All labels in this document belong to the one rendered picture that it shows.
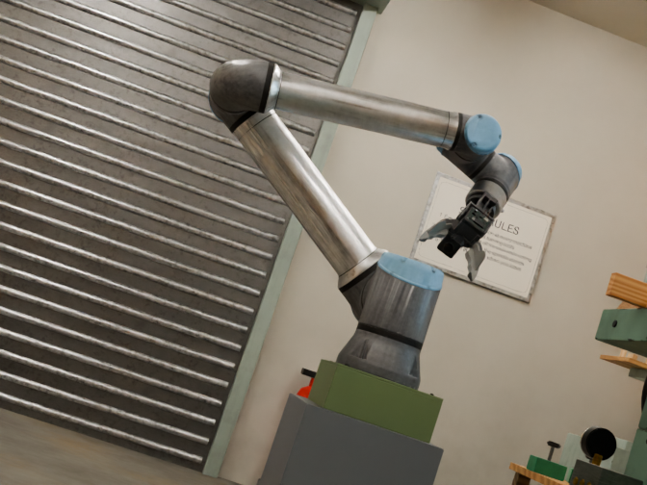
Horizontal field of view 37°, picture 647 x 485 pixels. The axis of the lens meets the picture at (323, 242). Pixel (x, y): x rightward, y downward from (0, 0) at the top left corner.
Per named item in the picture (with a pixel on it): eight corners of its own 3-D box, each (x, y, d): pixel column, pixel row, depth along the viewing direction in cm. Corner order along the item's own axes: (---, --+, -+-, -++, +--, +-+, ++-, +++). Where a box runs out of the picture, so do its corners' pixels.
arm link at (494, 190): (464, 193, 240) (496, 218, 240) (456, 205, 237) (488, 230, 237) (483, 173, 233) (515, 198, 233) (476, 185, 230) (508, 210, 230)
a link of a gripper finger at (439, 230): (424, 217, 219) (456, 214, 224) (412, 231, 224) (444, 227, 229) (429, 229, 218) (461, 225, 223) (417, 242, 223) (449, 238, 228)
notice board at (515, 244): (528, 303, 482) (556, 216, 488) (530, 303, 480) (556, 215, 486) (407, 260, 474) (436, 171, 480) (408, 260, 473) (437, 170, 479)
